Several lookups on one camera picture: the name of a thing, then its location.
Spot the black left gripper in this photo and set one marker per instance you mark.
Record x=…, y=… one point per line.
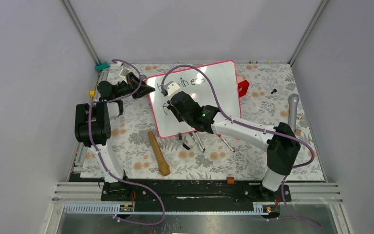
x=133, y=83

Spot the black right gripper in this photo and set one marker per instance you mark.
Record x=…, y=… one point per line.
x=171, y=106

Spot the pink framed whiteboard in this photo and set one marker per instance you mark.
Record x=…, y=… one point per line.
x=223, y=77

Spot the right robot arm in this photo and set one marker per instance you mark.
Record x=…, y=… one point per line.
x=278, y=142

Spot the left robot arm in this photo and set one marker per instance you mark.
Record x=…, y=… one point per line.
x=93, y=127

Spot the green whiteboard marker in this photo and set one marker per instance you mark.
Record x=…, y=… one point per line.
x=194, y=136

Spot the red whiteboard marker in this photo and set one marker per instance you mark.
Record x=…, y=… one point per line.
x=227, y=144

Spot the blue whiteboard marker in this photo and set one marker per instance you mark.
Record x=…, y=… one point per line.
x=201, y=142

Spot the teal clamp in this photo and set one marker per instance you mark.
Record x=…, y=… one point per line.
x=102, y=66

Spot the large red block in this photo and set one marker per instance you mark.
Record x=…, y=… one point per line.
x=243, y=88

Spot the gold toy microphone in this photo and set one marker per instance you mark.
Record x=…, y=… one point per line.
x=163, y=166

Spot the small brown cube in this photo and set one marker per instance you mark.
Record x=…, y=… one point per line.
x=230, y=180

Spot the floral patterned table mat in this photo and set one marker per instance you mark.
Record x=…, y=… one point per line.
x=132, y=148

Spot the silver toy microphone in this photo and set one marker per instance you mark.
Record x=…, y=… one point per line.
x=293, y=102

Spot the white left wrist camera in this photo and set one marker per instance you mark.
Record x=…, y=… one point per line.
x=123, y=69

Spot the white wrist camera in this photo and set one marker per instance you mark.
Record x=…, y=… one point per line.
x=123, y=69
x=171, y=88

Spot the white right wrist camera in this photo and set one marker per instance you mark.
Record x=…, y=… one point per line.
x=171, y=88

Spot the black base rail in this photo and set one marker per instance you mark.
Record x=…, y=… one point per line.
x=183, y=195

